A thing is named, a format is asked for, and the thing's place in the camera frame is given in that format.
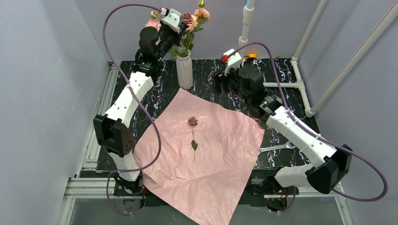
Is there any white ribbed vase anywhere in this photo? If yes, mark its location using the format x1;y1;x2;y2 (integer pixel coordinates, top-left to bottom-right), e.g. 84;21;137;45
176;51;193;90

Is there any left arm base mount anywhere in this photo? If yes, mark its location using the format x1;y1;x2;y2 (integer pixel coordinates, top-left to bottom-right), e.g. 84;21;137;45
113;177;154;196

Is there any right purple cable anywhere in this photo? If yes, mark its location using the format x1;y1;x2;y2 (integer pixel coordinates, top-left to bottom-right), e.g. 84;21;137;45
227;42;389;215

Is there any pink wrapping paper sheet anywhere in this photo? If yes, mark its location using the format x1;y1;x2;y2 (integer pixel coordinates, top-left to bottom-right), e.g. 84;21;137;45
132;88;266;225

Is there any aluminium rail frame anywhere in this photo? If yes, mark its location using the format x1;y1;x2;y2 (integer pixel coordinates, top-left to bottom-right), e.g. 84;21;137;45
57;62;353;225

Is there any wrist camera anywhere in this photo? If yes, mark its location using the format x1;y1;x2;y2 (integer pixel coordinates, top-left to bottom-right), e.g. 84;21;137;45
221;49;244;76
160;7;183;34

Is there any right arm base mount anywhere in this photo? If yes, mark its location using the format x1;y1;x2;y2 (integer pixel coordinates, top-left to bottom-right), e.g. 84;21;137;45
239;177;299;213

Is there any dark mauve rose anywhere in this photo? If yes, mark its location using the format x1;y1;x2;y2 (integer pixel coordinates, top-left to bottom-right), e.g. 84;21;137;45
183;12;195;25
188;116;198;162

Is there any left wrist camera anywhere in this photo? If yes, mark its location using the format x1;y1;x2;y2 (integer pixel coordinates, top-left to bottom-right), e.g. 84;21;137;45
160;7;183;34

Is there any white PVC pipe frame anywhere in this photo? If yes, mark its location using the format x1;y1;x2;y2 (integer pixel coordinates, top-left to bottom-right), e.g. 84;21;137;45
228;0;398;118

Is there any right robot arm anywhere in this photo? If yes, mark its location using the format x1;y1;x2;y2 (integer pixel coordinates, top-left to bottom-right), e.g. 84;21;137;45
212;66;352;195

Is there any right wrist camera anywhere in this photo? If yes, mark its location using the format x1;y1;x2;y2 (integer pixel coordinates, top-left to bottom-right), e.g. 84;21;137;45
221;49;244;76

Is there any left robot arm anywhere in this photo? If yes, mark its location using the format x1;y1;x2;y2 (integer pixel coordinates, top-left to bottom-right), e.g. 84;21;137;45
93;25;181;182

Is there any pink rose flower bunch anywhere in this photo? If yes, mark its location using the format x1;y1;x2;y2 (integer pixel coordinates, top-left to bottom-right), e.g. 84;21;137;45
145;0;211;58

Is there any purple cable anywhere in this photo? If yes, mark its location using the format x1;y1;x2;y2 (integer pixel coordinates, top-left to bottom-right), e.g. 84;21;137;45
102;3;163;217
227;42;389;215

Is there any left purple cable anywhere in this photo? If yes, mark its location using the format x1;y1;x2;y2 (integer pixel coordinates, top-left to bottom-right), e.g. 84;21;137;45
102;3;163;217

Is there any orange yellow small object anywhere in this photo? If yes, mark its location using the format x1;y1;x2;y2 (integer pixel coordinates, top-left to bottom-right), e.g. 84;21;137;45
244;53;257;59

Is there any silver wrench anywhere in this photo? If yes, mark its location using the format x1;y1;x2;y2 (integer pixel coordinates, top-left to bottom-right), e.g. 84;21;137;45
259;141;296;155

